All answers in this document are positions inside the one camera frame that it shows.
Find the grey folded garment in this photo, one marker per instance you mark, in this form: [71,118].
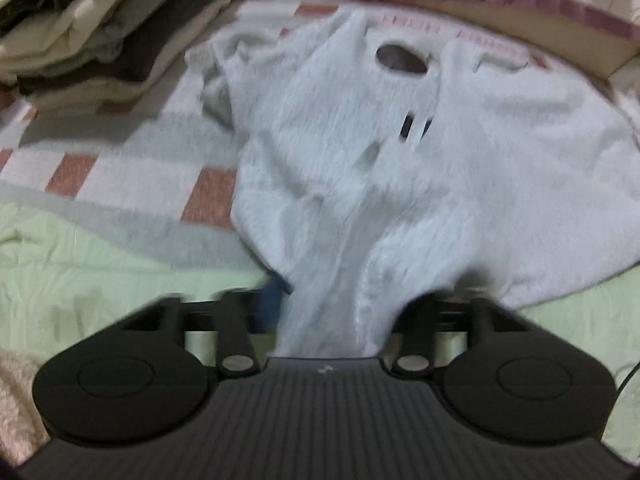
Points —
[106,42]

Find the light grey abc t-shirt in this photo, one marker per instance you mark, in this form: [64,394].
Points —
[379,164]

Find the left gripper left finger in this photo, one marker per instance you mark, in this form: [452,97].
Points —
[237,314]

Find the checkered bed sheet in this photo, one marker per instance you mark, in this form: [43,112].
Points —
[153,176]

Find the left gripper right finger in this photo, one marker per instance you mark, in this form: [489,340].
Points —
[425,317]

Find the light green quilted blanket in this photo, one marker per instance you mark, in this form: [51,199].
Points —
[60,284]

